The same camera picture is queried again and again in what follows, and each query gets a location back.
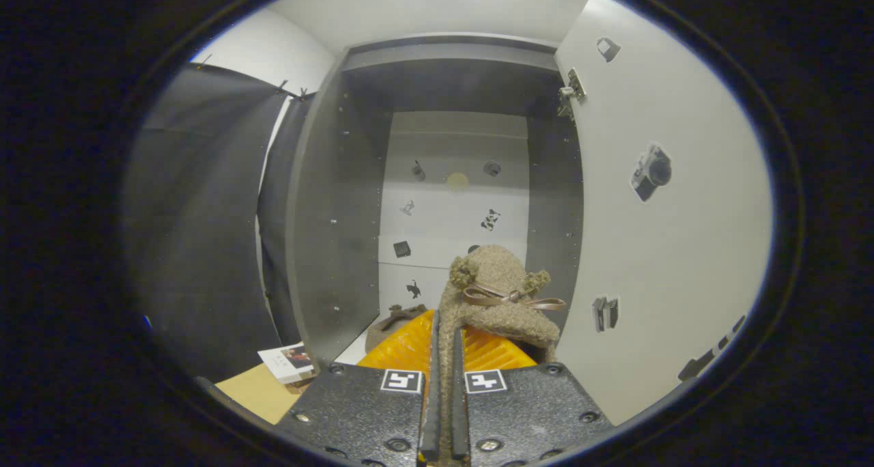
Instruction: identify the brown fuzzy shoe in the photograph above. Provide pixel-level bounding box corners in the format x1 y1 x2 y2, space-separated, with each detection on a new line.
365 305 429 354
436 244 567 466

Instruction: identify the grey shoe cabinet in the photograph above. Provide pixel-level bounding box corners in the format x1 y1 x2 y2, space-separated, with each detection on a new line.
283 33 584 369

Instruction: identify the beige shoe cabinet door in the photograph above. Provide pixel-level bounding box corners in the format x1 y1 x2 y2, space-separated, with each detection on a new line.
554 0 776 427

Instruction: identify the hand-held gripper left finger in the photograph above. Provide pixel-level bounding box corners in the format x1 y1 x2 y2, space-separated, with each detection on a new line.
272 308 442 467

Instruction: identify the stack of books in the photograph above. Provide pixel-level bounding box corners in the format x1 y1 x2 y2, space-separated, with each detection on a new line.
257 343 318 386

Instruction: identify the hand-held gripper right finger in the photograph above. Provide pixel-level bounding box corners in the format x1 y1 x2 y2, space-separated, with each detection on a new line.
451 326 617 467

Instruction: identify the metal door hinge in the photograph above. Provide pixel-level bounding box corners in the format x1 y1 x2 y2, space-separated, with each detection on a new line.
556 68 588 121

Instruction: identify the black backdrop cloth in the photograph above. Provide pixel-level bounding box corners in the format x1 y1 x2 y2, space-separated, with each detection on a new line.
123 61 315 382

